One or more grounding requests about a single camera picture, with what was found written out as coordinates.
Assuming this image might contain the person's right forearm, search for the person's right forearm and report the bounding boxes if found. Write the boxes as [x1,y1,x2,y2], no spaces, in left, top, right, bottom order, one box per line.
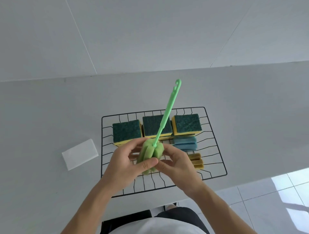
[189,187,257,234]

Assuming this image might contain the black wire basket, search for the black wire basket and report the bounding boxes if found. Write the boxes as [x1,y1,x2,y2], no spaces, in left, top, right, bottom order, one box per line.
[101,107,228,199]

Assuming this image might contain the person's right hand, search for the person's right hand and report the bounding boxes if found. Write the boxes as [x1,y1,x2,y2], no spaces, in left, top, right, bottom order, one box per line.
[154,143,206,199]

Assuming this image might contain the orange sponge bottle brush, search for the orange sponge bottle brush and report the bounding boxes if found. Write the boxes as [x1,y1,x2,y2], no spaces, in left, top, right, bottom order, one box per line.
[188,153,205,171]

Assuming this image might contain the person's left hand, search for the person's left hand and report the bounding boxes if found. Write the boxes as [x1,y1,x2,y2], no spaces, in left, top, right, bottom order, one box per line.
[100,138,159,197]

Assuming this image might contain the green sponge bottle brush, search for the green sponge bottle brush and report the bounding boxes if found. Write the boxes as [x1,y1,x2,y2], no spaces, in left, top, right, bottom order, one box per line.
[136,79,182,176]

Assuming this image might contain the person's dark trousers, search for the person's dark trousers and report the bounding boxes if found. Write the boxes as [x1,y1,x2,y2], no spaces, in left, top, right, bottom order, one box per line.
[101,207,211,234]

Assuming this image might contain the person's white shirt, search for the person's white shirt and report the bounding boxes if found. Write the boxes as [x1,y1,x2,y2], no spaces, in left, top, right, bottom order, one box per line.
[113,218,202,234]

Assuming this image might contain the white paper sheet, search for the white paper sheet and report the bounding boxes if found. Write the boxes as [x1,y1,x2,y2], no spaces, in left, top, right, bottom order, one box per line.
[61,139,99,171]

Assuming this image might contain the blue sponge bottle brush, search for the blue sponge bottle brush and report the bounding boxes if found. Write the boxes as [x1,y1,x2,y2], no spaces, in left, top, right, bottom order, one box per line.
[169,136,198,152]

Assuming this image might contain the person's left forearm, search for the person's left forearm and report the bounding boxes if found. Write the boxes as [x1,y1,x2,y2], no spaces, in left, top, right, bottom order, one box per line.
[60,179,126,234]

